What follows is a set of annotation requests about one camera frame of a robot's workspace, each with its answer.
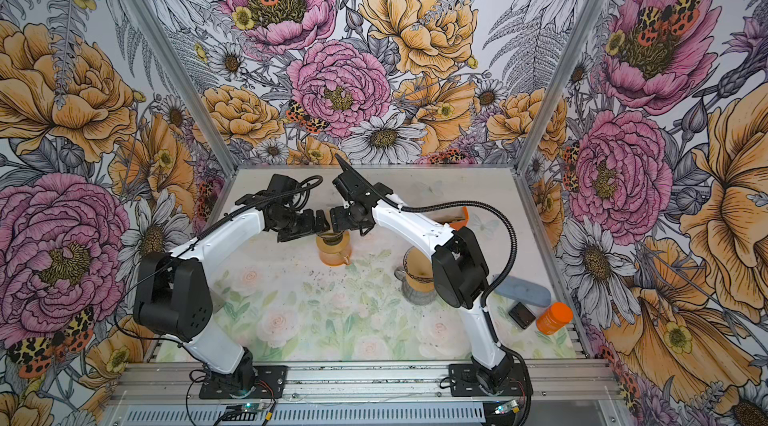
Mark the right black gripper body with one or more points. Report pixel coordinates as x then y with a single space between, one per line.
347 217

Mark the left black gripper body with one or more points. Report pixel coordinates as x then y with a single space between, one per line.
297 224

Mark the orange glass carafe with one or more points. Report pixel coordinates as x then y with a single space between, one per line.
335 257

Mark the clear grey glass dripper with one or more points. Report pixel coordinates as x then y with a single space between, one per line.
418 270

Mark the wooden ring holder front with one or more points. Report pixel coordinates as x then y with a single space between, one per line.
420 284

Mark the wooden ring holder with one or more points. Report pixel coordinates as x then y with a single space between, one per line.
420 284
336 240

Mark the orange coffee filter pack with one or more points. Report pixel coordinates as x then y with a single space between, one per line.
460 221

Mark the clear grey glass carafe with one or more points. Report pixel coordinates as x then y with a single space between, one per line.
410 294

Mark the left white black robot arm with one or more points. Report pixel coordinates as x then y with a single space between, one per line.
173 296

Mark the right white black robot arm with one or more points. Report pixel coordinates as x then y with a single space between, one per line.
460 272

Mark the blue grey oval sponge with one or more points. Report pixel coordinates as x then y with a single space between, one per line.
523 291

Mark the small black box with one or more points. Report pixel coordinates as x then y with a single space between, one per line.
521 316

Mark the orange lid bottle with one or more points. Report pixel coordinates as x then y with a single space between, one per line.
554 318

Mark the green circuit board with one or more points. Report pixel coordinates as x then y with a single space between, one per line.
509 407

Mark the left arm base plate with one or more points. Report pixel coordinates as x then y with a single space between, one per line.
259 382

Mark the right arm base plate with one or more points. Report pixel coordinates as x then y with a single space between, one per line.
472 380

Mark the aluminium rail frame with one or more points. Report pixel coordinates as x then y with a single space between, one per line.
565 392

